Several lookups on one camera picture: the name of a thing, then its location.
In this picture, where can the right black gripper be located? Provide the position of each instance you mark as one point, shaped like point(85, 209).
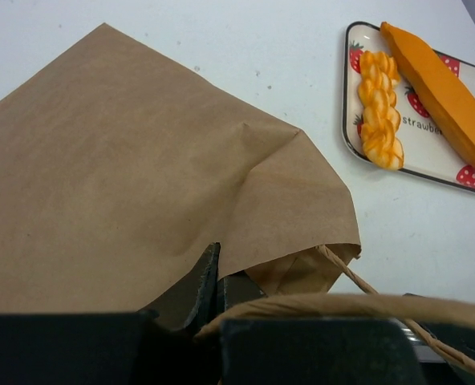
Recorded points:
point(436, 369)

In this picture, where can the strawberry pattern tray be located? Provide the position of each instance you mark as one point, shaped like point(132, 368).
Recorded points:
point(427, 153)

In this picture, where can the brown paper bag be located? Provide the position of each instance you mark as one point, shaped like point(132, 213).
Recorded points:
point(118, 167)

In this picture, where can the long orange fake baguette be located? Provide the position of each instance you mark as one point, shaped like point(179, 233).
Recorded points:
point(447, 100)

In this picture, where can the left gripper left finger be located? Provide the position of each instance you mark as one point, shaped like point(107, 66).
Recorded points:
point(191, 302)

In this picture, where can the braided yellow fake bread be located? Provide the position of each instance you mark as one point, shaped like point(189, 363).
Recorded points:
point(381, 119)

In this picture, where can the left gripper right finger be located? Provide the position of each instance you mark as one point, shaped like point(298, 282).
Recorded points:
point(235, 289)

